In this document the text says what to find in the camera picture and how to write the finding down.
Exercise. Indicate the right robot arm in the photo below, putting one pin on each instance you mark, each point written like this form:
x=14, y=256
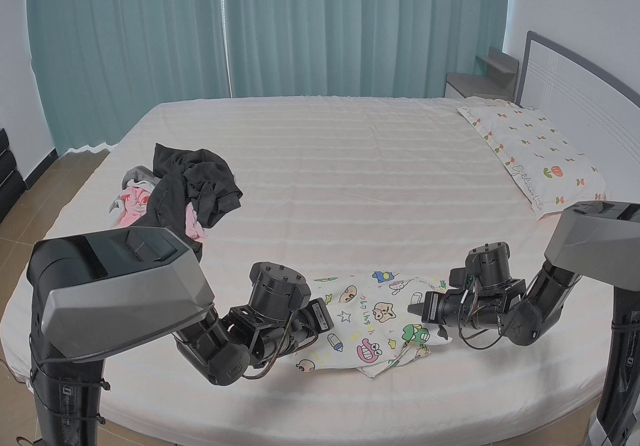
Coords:
x=565, y=284

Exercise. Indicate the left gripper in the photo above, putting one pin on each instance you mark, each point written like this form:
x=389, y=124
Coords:
x=312, y=321

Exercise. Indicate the blue-green curtain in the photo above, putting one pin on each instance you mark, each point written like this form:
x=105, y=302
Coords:
x=130, y=34
x=370, y=9

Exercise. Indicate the white printed pyjama top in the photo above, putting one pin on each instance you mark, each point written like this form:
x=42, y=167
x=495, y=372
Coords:
x=370, y=324

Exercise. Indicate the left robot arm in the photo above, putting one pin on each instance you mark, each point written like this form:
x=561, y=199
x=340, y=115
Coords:
x=125, y=284

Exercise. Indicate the pile of clothes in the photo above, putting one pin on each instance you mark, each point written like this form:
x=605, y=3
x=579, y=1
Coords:
x=175, y=194

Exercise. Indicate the white printed pillow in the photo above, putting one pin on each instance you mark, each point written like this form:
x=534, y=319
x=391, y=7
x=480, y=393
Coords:
x=540, y=159

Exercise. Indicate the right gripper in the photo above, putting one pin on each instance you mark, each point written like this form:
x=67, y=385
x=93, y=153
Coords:
x=442, y=309

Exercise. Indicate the black chest of drawers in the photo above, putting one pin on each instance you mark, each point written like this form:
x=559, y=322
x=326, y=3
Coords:
x=10, y=174

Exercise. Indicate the bed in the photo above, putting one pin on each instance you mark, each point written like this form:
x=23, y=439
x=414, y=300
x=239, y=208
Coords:
x=375, y=174

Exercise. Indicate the grey bedside table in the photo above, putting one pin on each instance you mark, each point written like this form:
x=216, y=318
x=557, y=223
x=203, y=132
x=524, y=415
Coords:
x=480, y=79

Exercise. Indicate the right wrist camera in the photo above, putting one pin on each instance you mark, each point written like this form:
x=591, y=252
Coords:
x=457, y=279

